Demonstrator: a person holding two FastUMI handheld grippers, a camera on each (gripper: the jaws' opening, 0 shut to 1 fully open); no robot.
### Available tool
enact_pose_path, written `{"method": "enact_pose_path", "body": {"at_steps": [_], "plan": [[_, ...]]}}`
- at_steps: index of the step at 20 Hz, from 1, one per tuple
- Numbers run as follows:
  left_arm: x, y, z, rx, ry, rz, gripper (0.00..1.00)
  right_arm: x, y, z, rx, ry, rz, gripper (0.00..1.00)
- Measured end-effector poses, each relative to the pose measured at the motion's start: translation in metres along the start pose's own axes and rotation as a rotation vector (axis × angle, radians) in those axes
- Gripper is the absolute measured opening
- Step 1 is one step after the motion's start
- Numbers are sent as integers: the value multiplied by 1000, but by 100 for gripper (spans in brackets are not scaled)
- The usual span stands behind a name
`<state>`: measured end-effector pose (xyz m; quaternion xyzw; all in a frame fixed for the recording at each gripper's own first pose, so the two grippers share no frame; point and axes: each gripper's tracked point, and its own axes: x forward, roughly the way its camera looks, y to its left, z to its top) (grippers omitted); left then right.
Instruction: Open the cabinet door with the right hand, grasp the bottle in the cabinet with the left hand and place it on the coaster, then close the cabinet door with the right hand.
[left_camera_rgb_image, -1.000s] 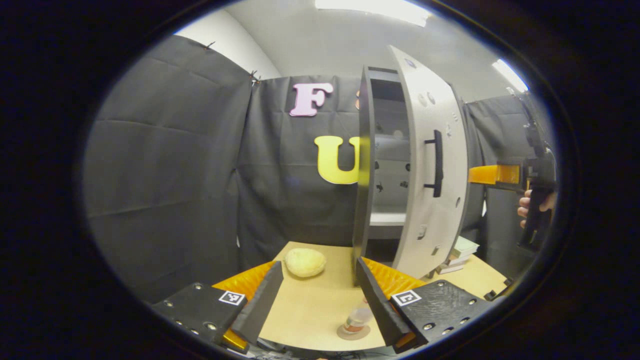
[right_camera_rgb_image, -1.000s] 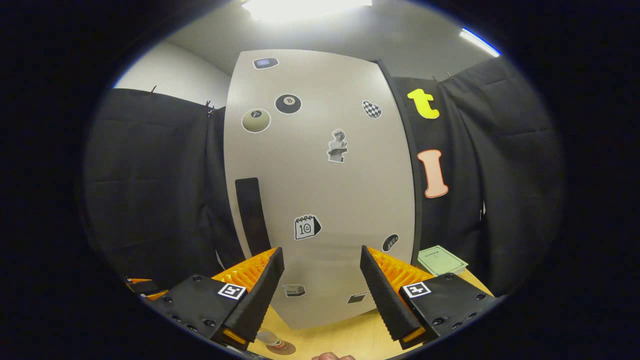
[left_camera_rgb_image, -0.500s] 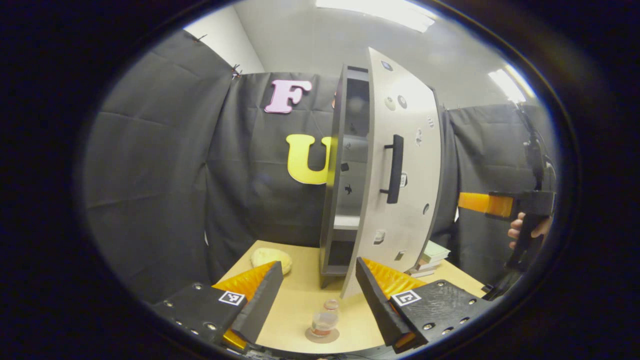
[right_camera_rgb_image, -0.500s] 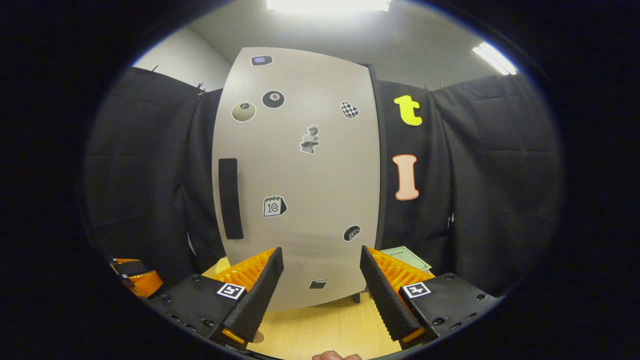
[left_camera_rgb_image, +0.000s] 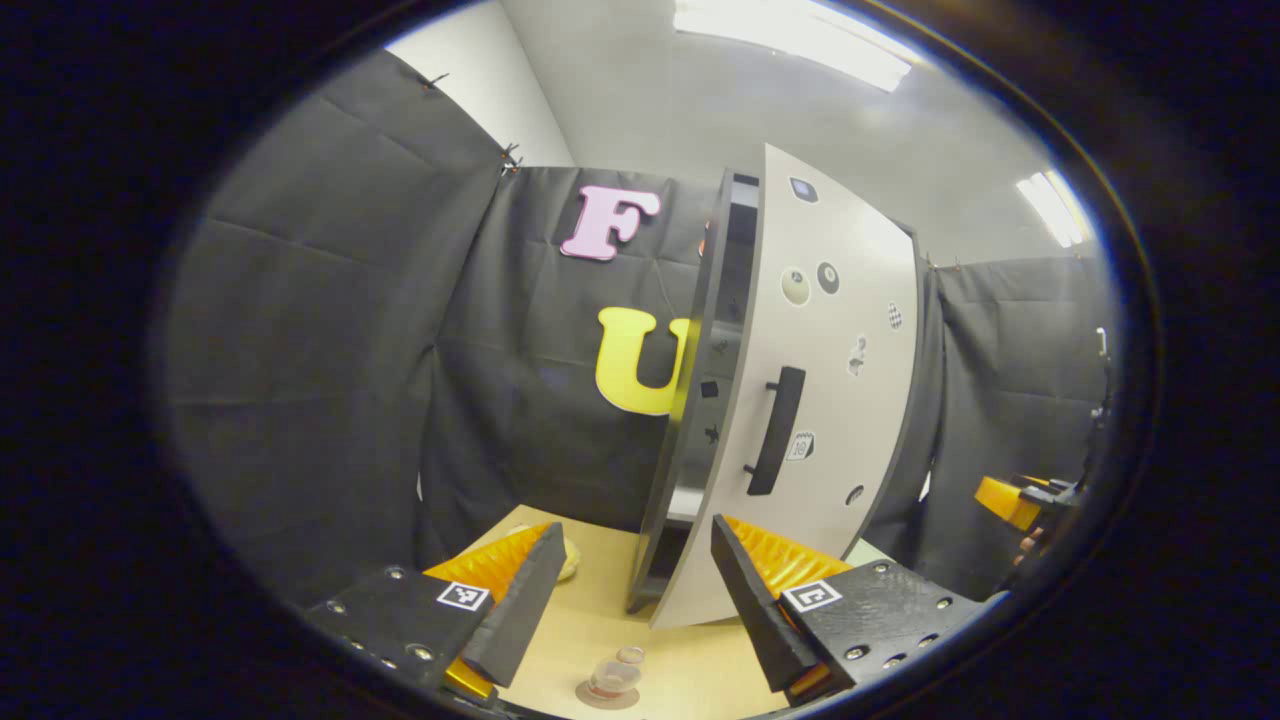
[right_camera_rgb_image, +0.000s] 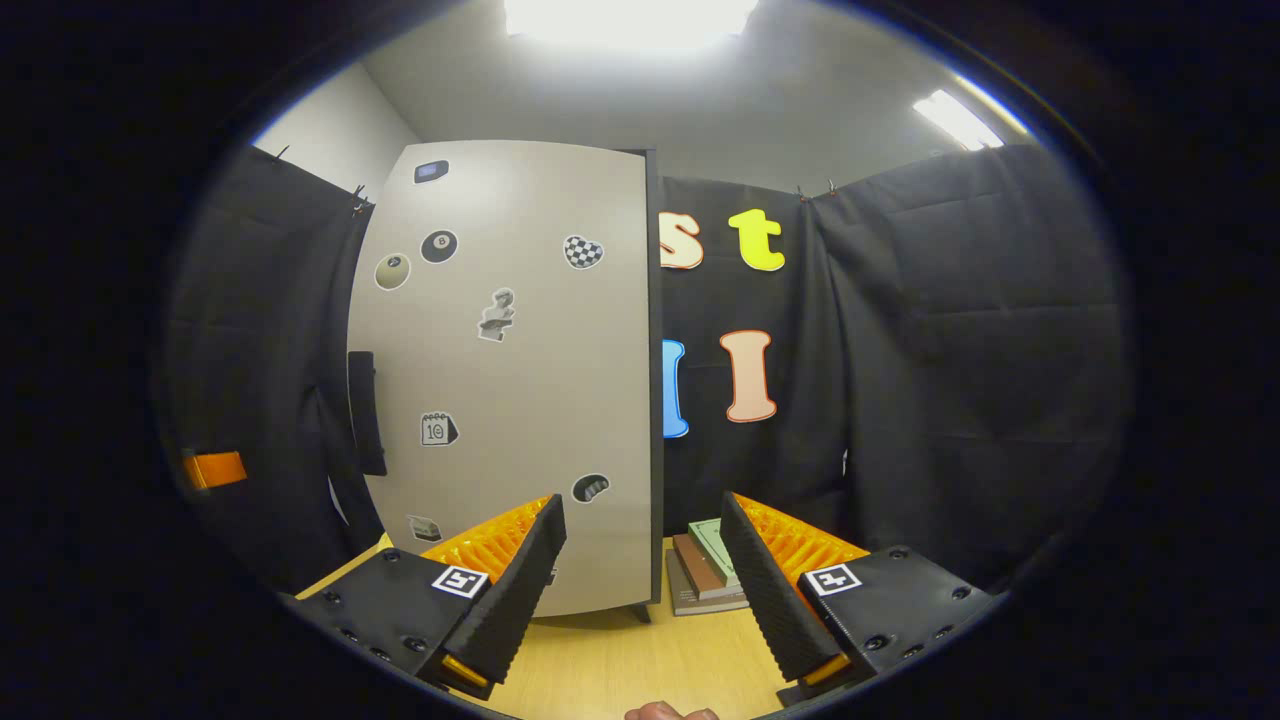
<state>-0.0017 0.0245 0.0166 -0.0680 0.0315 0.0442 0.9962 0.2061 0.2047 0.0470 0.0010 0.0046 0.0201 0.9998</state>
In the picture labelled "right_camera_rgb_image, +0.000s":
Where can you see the narrow ceiling light panel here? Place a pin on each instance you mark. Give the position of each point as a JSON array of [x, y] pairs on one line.
[[958, 120]]

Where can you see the green notebook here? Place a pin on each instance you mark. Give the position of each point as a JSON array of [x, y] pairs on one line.
[[712, 540]]

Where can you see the dark grey cabinet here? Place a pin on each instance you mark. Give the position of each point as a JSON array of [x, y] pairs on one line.
[[657, 400]]

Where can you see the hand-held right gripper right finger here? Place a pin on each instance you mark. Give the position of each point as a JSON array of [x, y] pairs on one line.
[[770, 600]]

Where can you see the black backdrop cloth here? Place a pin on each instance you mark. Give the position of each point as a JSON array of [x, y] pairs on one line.
[[950, 350]]

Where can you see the large ceiling light panel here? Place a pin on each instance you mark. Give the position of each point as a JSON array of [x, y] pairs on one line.
[[630, 18]]

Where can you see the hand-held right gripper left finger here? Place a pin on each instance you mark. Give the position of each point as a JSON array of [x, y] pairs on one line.
[[520, 590]]

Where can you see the brown book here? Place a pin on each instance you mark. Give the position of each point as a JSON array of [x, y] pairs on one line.
[[700, 570]]

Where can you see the grey book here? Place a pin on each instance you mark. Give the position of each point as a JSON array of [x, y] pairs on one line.
[[690, 603]]

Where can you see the light grey cabinet door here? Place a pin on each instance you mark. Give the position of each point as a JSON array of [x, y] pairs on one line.
[[540, 380]]

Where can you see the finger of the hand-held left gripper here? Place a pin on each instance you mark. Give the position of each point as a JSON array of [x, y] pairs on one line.
[[215, 470]]

